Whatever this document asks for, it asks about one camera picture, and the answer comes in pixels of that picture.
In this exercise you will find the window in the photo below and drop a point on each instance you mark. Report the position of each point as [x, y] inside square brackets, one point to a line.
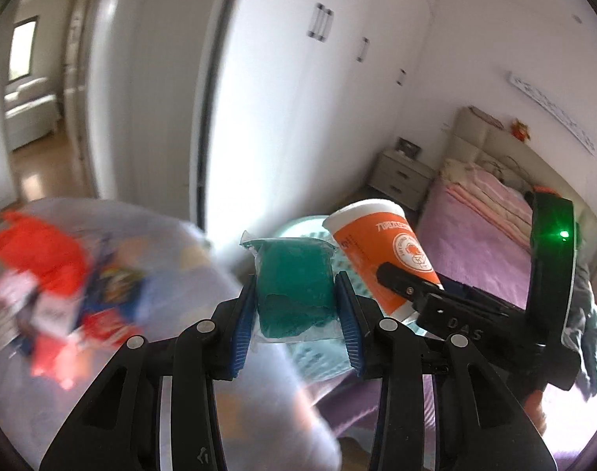
[22, 49]

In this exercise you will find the grey-blue clothing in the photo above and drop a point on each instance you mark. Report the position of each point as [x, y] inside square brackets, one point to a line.
[590, 333]

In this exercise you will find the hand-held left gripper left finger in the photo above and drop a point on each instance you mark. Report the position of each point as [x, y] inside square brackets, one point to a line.
[242, 326]

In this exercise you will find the patterned pouch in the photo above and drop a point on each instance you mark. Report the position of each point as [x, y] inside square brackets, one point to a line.
[482, 115]

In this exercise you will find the small red packet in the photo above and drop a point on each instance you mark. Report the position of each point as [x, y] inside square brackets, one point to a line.
[104, 328]

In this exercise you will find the light teal plastic basket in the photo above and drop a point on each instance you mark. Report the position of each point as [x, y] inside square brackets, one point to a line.
[320, 359]

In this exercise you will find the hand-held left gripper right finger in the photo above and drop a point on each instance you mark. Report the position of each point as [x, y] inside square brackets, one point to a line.
[348, 326]

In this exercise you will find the dark photo frame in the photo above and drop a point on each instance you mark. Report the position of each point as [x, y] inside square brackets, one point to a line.
[408, 147]

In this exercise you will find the white door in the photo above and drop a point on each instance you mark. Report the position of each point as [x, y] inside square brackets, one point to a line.
[146, 83]

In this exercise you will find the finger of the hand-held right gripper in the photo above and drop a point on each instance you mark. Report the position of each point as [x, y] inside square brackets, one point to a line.
[401, 282]

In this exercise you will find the white wardrobe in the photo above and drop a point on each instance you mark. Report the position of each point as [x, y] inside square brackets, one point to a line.
[298, 132]

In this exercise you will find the pink striped folded blanket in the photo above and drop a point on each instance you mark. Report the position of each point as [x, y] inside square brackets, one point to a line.
[480, 189]

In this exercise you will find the bed with purple cover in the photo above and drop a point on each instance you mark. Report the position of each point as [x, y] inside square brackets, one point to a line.
[475, 260]

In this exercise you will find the green item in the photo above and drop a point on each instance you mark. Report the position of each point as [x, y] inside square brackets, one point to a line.
[288, 279]

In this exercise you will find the white and red packet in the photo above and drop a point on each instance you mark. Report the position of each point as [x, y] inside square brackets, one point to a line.
[50, 314]

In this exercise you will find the person's right hand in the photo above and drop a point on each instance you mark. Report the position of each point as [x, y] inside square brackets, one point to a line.
[535, 409]

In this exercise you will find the white wall decoration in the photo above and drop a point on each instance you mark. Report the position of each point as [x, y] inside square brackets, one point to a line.
[554, 108]

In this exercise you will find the beige nightstand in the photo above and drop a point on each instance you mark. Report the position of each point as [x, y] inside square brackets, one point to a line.
[401, 179]

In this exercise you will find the beige padded headboard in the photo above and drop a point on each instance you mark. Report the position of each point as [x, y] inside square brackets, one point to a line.
[480, 142]

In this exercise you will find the white sofa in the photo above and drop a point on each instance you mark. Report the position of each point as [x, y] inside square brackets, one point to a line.
[31, 108]

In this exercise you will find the blue snack packet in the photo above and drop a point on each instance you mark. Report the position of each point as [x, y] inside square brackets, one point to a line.
[114, 287]

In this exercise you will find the red wrapper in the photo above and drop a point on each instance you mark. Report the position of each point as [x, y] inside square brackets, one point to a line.
[55, 363]

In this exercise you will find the orange and white paper cup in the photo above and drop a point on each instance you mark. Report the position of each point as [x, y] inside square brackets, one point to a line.
[377, 248]

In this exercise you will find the orange plush toy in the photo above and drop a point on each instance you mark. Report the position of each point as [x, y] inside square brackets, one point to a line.
[520, 130]

